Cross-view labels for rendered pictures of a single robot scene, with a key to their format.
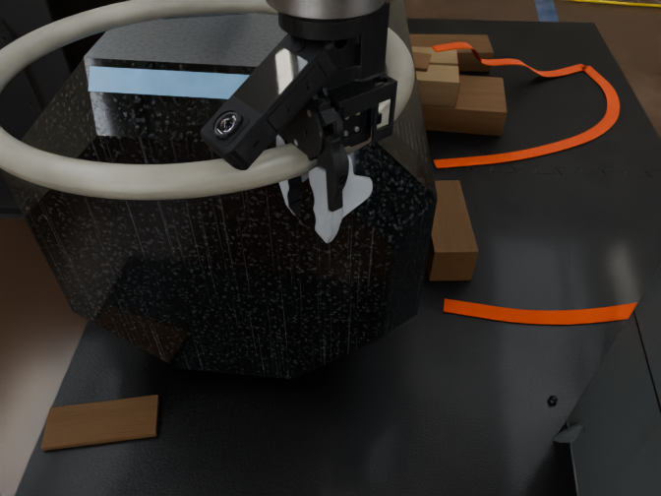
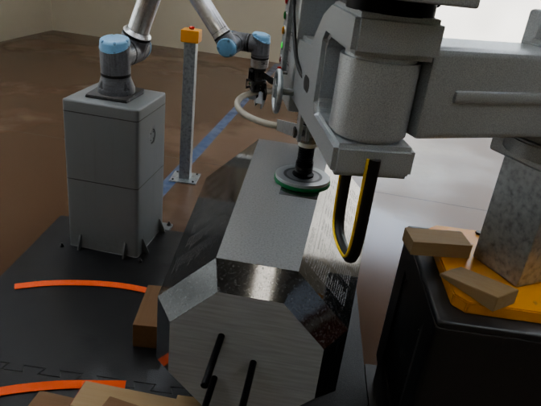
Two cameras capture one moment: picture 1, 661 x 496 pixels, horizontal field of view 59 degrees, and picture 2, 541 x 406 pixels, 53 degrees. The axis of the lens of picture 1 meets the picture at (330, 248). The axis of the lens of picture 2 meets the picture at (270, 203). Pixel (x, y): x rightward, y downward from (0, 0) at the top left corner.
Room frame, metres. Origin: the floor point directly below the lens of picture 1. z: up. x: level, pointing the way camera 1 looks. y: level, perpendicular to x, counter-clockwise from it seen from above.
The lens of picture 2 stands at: (3.20, 0.10, 1.64)
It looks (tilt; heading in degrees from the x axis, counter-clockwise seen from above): 25 degrees down; 179
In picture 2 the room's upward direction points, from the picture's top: 7 degrees clockwise
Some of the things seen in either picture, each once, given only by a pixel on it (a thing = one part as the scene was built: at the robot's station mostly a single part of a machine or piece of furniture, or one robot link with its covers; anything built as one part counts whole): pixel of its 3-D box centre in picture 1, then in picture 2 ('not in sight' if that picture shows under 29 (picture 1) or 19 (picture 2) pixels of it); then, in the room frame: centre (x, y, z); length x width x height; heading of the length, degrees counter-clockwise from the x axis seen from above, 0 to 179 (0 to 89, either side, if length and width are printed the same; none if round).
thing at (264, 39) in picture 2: not in sight; (260, 45); (0.44, 0.00, 1.18); 0.10 x 0.09 x 0.12; 77
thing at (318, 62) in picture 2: not in sight; (340, 83); (1.64, 0.28, 1.30); 0.74 x 0.23 x 0.49; 8
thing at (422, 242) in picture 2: not in sight; (436, 242); (1.61, 0.69, 0.81); 0.20 x 0.10 x 0.05; 95
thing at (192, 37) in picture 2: not in sight; (187, 107); (-0.53, -0.50, 0.54); 0.20 x 0.20 x 1.09; 87
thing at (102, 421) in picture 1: (102, 421); not in sight; (0.64, 0.52, 0.02); 0.25 x 0.10 x 0.01; 98
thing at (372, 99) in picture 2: not in sight; (373, 93); (1.90, 0.33, 1.34); 0.19 x 0.19 x 0.20
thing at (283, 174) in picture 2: not in sight; (303, 176); (1.25, 0.24, 0.84); 0.21 x 0.21 x 0.01
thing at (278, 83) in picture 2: not in sight; (287, 92); (1.39, 0.14, 1.20); 0.15 x 0.10 x 0.15; 8
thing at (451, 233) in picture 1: (445, 228); (154, 315); (1.22, -0.33, 0.07); 0.30 x 0.12 x 0.12; 1
